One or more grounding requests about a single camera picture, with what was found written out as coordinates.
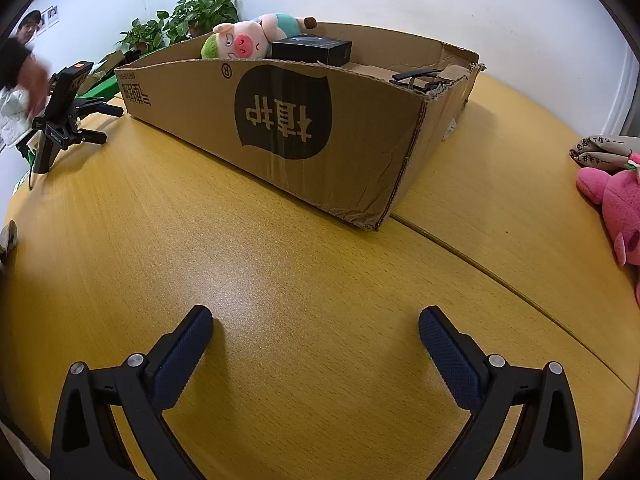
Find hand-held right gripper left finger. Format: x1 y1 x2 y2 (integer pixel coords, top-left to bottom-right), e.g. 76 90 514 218
50 304 216 480

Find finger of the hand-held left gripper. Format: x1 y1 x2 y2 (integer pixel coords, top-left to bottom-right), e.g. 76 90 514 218
74 96 125 117
75 127 108 146

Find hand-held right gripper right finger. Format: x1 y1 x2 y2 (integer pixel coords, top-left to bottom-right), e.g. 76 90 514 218
418 305 585 480

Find large cardboard box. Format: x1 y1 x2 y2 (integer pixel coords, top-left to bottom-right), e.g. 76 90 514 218
114 21 487 232

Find person's left hand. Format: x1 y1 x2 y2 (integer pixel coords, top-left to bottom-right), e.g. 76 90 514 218
15 57 53 118

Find small cardboard box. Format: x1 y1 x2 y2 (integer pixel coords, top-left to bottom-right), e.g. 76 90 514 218
92 50 128 78

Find small potted plant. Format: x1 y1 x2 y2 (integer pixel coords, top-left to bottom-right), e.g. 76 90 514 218
116 10 171 53

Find large potted plant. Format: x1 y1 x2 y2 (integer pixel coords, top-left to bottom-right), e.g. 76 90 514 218
167 0 240 43

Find pig plush toy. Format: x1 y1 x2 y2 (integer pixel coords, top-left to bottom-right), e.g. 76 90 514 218
201 12 318 61

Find black rectangular box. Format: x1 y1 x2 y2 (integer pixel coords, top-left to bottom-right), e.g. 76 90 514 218
271 35 352 67

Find pink plush toy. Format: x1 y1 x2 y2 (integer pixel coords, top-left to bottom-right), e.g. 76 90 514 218
575 152 640 267

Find black eyeglasses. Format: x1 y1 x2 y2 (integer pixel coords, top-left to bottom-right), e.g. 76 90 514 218
390 67 446 92

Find wall photos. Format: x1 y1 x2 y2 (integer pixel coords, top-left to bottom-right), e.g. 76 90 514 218
39 5 61 33

